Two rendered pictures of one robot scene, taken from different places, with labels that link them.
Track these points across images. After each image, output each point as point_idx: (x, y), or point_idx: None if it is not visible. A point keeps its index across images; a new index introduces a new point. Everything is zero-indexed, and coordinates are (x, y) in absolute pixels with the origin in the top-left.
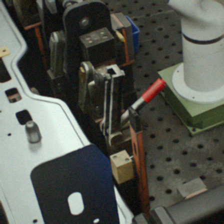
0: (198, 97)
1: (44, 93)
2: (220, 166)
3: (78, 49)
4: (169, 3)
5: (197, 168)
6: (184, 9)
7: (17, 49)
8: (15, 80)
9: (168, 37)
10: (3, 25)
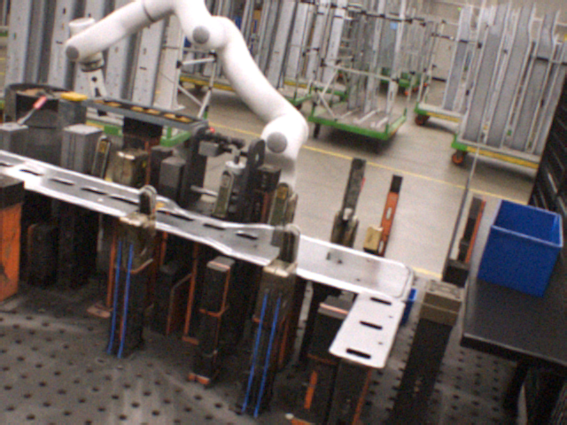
0: None
1: None
2: None
3: (249, 183)
4: (284, 151)
5: (309, 297)
6: (293, 157)
7: (166, 202)
8: (200, 219)
9: None
10: (123, 190)
